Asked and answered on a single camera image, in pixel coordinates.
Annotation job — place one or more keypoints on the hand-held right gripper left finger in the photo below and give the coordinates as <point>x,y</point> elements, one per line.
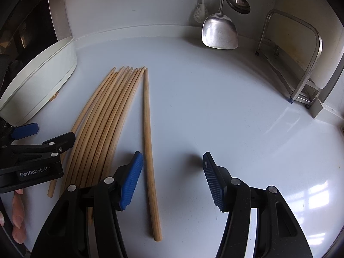
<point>131,182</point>

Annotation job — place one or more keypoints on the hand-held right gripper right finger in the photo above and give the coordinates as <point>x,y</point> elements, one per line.
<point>213,185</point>

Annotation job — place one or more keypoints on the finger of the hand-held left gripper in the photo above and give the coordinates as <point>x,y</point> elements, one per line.
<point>25,130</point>
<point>64,141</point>

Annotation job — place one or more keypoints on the bundle of wooden chopsticks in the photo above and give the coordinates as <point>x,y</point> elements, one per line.
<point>107,129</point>

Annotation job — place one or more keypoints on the wooden chopstick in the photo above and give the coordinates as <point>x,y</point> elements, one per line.
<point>148,139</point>

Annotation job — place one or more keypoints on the person's left hand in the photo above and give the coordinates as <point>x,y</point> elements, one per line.
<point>18,212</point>

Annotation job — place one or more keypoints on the small wooden piece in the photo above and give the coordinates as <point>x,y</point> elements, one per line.
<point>54,96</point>

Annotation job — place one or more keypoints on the white plastic basin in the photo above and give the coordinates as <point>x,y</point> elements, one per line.
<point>40,86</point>

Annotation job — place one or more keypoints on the metal spatula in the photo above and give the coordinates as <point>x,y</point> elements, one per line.
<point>219,32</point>

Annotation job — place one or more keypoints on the stainless steel rack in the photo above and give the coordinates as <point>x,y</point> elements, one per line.
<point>313,67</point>

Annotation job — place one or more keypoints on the white scrubbing brush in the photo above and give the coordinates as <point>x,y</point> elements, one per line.
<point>200,13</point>

